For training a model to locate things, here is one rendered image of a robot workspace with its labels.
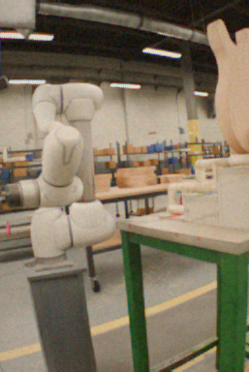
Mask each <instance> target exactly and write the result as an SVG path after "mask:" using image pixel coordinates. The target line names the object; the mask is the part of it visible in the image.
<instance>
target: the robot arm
mask: <svg viewBox="0 0 249 372"><path fill-rule="evenodd" d="M103 103H104V96H103V92H102V90H101V89H99V88H98V87H96V86H94V85H93V84H89V83H88V84H83V83H66V84H63V85H51V84H42V85H40V86H39V87H38V88H37V89H36V90H35V91H34V94H33V99H32V106H33V108H32V109H33V112H34V115H35V116H36V117H35V118H36V120H37V123H38V126H39V128H40V129H39V130H40V132H41V134H42V135H43V136H45V137H46V139H45V142H44V145H43V155H42V161H43V170H42V173H41V174H40V176H39V178H37V179H29V180H19V182H18V184H17V183H15V184H7V186H6V193H5V194H2V192H0V204H3V202H5V201H7V205H8V207H9V208H16V207H21V208H27V207H29V208H31V207H43V208H42V209H37V210H36V211H35V213H34V215H33V218H32V226H31V243H32V247H33V249H34V254H35V258H33V260H31V261H28V262H27V261H25V262H24V264H25V267H35V269H36V272H41V271H47V270H52V269H55V268H56V269H60V268H64V267H70V266H74V263H72V262H70V261H69V260H68V258H67V253H66V250H67V249H69V248H71V247H82V246H89V245H97V244H100V243H102V242H104V241H106V240H108V239H110V238H111V236H112V235H113V234H114V220H113V217H112V216H111V214H110V213H109V212H108V211H106V210H104V209H103V205H102V204H101V203H100V202H99V201H98V200H96V189H95V176H94V164H93V148H92V136H91V132H92V124H91V120H93V118H94V114H95V111H97V110H100V109H101V108H102V106H103ZM61 112H65V115H66V118H67V120H68V122H69V126H67V125H65V126H63V125H62V124H61V123H59V122H57V121H54V119H55V114H56V113H61ZM71 203H72V205H71V215H62V214H61V211H60V210H58V209H57V208H54V207H60V206H65V205H69V204H71Z"/></svg>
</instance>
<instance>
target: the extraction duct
mask: <svg viewBox="0 0 249 372"><path fill-rule="evenodd" d="M35 1H36V2H35V7H36V9H35V14H37V13H39V14H46V15H54V16H56V15H57V12H58V9H59V3H56V2H50V1H45V0H44V1H41V0H35ZM60 4H61V5H60V12H59V16H66V17H69V16H70V17H73V18H80V19H88V20H96V21H99V22H106V23H110V24H118V25H122V26H126V27H134V28H136V29H141V30H145V31H153V32H157V33H161V34H165V35H169V36H173V37H176V38H180V39H184V40H186V41H192V42H196V43H202V44H203V45H208V46H210V44H209V40H208V35H207V33H206V32H205V41H204V32H203V31H200V30H196V29H193V28H191V27H186V26H183V25H180V24H176V23H173V22H168V21H163V20H160V19H158V18H154V17H150V16H144V15H140V14H135V13H128V12H125V11H118V10H116V9H110V8H106V7H99V6H96V5H94V6H93V5H90V4H82V5H69V4H62V3H60ZM203 41H204V42H203Z"/></svg>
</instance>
